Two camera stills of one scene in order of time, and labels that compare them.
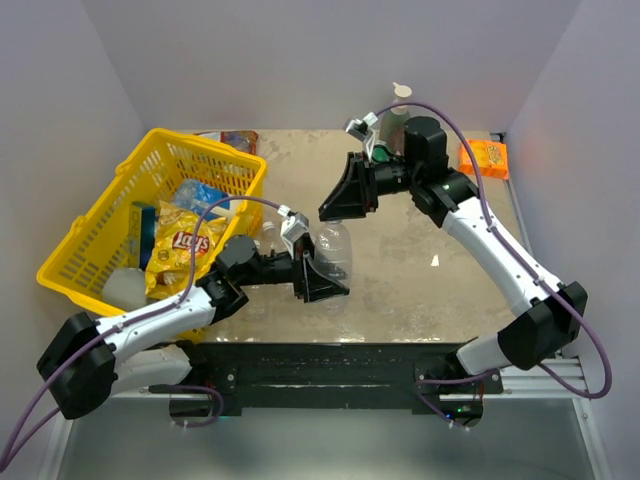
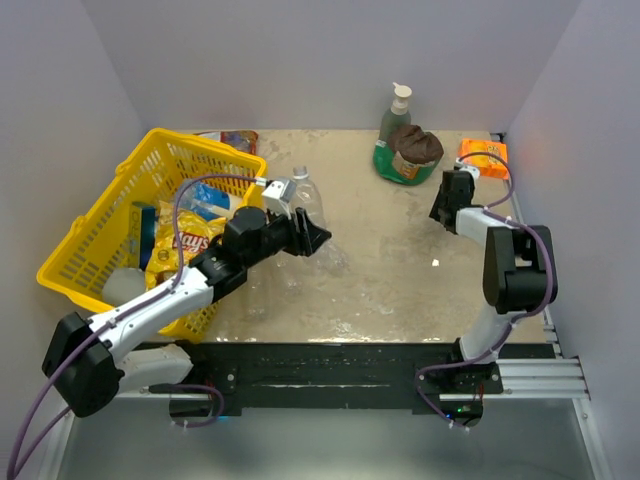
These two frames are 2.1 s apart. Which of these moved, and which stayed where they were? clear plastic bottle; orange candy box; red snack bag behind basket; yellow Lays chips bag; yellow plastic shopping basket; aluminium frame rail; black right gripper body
Moved: black right gripper body; clear plastic bottle
Stayed: yellow plastic shopping basket; yellow Lays chips bag; orange candy box; aluminium frame rail; red snack bag behind basket
